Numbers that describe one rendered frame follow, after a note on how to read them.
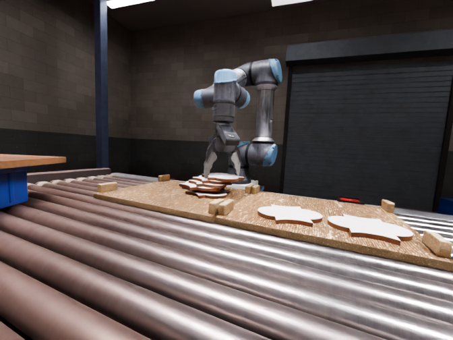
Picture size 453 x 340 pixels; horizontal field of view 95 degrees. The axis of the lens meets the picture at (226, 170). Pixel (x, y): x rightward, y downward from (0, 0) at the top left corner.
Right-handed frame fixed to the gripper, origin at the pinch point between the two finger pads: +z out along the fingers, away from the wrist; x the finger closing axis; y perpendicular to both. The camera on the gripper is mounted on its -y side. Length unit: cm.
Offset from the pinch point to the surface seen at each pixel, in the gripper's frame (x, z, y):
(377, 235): -15.6, 4.9, -42.2
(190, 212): 14.6, 5.8, -18.6
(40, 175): 65, 5, 40
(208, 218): 11.1, 6.3, -22.2
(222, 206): 8.1, 3.5, -23.3
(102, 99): 108, -94, 423
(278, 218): -2.3, 4.7, -30.0
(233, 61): -181, -232, 455
